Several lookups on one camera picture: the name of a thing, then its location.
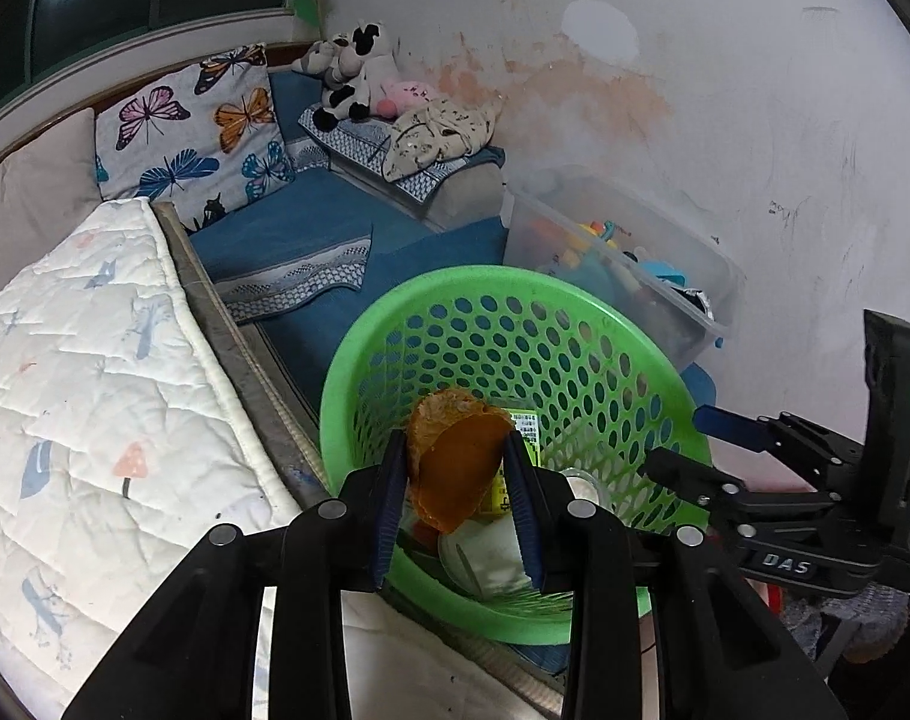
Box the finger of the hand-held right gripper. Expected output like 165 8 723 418
692 403 782 455
641 446 741 522

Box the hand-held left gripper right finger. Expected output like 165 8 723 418
503 431 849 720

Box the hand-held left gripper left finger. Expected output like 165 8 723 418
61 431 411 720

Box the white paper cup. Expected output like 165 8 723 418
437 517 534 593

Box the white packet with yellow label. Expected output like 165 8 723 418
492 409 543 517

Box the green plastic basket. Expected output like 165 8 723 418
320 264 714 646

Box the pile of colourful toys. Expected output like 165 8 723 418
552 219 714 316

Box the grey mattress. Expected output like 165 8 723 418
151 201 328 500

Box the blue cloth with patterned border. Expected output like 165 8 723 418
222 236 373 323

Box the clear plastic storage box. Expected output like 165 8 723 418
503 165 747 368

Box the blue bed sheet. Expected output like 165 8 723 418
188 71 718 466

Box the white quilted blanket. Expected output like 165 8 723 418
0 199 568 720

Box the blue white patterned mat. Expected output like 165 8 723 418
299 106 504 203

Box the beige patterned cloth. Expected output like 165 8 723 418
383 96 504 182

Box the pink plush toy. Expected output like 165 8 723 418
372 79 435 119

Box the large butterfly print pillow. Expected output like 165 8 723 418
95 43 298 230

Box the black and white cow plush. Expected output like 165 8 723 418
290 21 400 132

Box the dark green framed window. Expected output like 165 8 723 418
0 0 287 102

